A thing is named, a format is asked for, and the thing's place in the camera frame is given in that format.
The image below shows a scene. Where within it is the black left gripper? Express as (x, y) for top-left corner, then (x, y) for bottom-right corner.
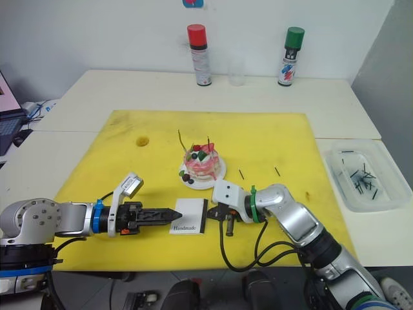
(116, 201), (184, 236)

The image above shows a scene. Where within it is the clear plastic cup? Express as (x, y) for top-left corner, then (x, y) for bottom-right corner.
(228, 57), (246, 87)

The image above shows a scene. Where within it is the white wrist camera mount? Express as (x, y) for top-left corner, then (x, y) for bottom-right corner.
(210, 179), (250, 216)
(107, 172), (145, 238)

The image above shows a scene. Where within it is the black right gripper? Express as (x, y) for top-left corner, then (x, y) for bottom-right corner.
(206, 203), (243, 238)

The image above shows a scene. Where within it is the green zip tie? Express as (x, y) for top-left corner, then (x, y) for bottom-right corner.
(248, 184), (263, 224)

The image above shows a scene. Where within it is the laptop with pink screen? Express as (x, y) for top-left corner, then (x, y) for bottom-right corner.
(0, 70), (28, 156)

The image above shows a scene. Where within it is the black device on floor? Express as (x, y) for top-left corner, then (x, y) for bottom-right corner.
(123, 290), (159, 310)

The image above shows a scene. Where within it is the white Handmade matchbox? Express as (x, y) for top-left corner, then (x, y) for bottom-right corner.
(168, 197), (209, 235)

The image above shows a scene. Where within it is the long thin curved candle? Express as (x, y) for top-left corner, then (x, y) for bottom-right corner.
(177, 129), (188, 153)

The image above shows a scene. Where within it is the white perforated shoe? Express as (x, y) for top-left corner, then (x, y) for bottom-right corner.
(378, 276), (413, 310)

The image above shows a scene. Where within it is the pink layered toy cake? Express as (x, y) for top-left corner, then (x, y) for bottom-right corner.
(183, 143), (224, 182)

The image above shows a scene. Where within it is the clear plastic container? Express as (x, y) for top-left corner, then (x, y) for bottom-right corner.
(323, 139), (413, 213)

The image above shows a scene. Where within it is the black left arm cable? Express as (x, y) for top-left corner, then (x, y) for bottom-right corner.
(52, 191), (116, 264)

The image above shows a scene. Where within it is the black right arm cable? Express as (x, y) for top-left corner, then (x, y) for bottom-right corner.
(218, 211), (316, 273)

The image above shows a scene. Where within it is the green cap spray can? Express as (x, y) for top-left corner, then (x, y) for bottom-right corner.
(277, 26), (306, 88)

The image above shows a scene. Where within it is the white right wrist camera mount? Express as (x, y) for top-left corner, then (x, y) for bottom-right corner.
(210, 179), (250, 216)

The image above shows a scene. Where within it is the white round plate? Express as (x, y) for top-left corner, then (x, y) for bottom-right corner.
(178, 160), (228, 191)

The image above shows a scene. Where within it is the yellow foam mat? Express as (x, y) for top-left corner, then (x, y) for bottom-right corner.
(52, 110), (367, 271)

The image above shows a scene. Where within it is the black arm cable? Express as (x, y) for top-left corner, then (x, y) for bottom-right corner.
(218, 211), (316, 273)
(52, 191), (116, 264)

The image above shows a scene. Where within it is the dark rounded shape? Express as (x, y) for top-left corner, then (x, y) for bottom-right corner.
(160, 278), (201, 310)
(241, 270), (279, 310)

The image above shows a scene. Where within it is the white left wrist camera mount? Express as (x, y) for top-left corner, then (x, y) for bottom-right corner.
(107, 172), (145, 238)

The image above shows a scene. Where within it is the red cap spray can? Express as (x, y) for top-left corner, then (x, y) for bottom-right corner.
(186, 24), (213, 87)

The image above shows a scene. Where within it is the white adapter with blue cable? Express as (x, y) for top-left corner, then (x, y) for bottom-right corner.
(20, 101), (46, 121)

